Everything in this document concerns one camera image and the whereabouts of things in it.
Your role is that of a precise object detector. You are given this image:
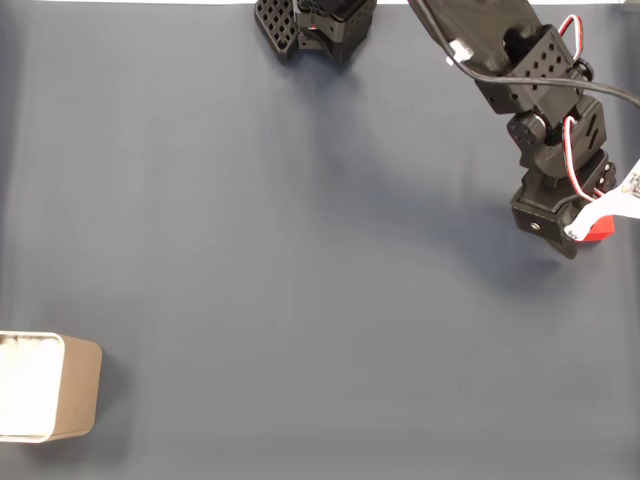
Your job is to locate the red cube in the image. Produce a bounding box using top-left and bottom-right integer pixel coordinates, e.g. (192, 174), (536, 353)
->
(574, 213), (616, 245)

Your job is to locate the beige box with white lining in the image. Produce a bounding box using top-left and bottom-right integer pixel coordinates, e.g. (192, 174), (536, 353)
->
(0, 330), (104, 444)

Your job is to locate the dark blue-grey mat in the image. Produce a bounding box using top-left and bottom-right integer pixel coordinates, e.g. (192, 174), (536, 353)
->
(0, 3), (640, 480)

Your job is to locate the white paper cable tag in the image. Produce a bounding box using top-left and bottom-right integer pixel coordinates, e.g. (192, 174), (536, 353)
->
(564, 158), (640, 241)

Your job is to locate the short red white black wire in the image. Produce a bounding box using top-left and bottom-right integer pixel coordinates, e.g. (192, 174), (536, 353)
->
(561, 115), (609, 204)

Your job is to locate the long red white black wire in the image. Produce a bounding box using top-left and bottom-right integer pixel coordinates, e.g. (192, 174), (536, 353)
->
(556, 14), (591, 61)

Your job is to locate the white cable tie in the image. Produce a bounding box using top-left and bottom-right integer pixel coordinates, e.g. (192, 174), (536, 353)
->
(446, 39), (474, 67)

